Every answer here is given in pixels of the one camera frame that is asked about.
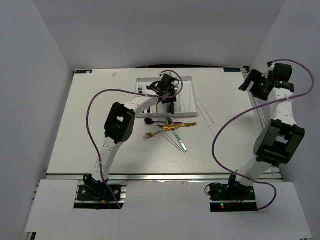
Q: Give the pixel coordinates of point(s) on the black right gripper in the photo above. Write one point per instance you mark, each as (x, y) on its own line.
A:
(254, 76)

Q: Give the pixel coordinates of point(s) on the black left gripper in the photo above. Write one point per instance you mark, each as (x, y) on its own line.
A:
(170, 100)

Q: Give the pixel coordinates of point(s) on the green handled silver spoon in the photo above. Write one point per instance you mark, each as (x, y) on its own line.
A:
(170, 122)

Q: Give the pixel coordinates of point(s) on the gold knife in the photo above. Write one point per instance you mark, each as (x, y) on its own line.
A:
(176, 126)

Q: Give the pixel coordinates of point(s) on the gold fork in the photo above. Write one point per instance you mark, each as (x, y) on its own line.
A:
(152, 134)

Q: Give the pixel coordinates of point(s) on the purple iridescent fork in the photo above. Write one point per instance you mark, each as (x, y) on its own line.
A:
(140, 89)

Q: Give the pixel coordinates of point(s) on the green handled silver fork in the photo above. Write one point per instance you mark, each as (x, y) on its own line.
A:
(177, 87)

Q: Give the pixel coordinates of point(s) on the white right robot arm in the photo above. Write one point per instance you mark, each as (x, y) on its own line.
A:
(281, 136)

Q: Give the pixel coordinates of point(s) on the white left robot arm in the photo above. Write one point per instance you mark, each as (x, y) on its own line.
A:
(119, 124)

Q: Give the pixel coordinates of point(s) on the white divided utensil tray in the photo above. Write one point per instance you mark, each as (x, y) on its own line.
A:
(163, 109)

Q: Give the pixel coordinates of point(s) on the blue right corner label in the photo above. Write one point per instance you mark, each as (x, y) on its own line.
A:
(231, 70)

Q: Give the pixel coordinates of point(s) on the blue corner label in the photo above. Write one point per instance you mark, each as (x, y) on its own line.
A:
(231, 70)
(83, 71)

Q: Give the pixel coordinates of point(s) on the purple iridescent spoon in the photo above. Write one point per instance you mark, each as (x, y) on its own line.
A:
(150, 121)

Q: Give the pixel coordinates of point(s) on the blue left corner label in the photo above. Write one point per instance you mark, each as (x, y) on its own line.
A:
(83, 71)

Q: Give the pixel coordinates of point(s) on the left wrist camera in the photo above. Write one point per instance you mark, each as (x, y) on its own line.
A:
(166, 81)

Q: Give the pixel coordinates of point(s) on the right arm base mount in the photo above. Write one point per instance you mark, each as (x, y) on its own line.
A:
(231, 197)

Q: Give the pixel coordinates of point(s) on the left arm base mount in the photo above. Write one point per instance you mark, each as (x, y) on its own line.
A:
(95, 195)

